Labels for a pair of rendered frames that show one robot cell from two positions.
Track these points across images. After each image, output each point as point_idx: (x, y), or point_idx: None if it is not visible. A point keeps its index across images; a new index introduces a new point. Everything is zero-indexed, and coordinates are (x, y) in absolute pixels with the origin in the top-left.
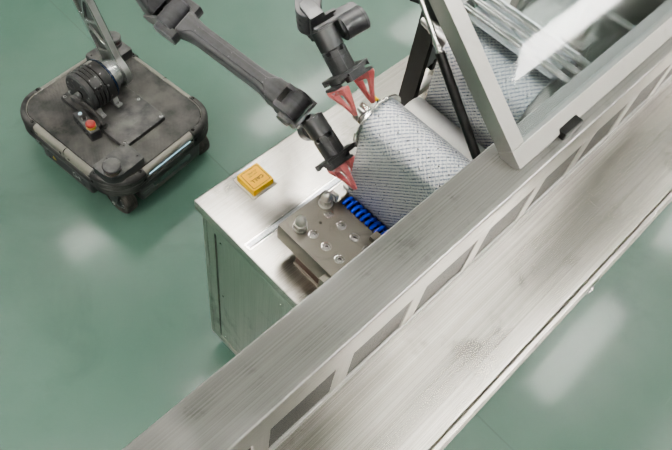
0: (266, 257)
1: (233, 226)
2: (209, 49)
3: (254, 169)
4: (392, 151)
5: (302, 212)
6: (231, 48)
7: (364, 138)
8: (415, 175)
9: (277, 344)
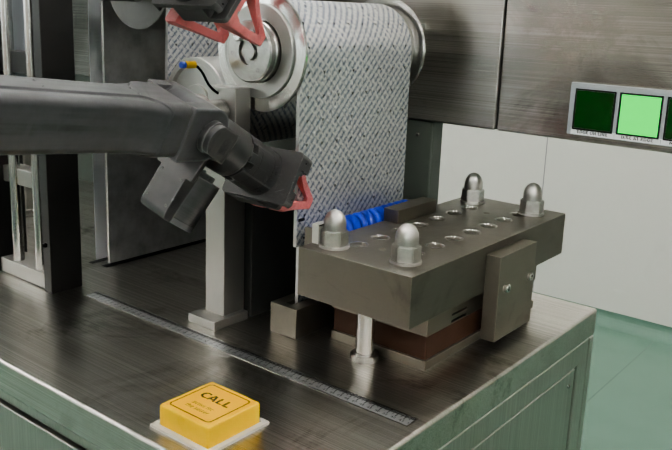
0: (427, 399)
1: (361, 445)
2: (0, 95)
3: (185, 404)
4: (344, 30)
5: (367, 260)
6: (18, 77)
7: (309, 50)
8: (380, 36)
9: None
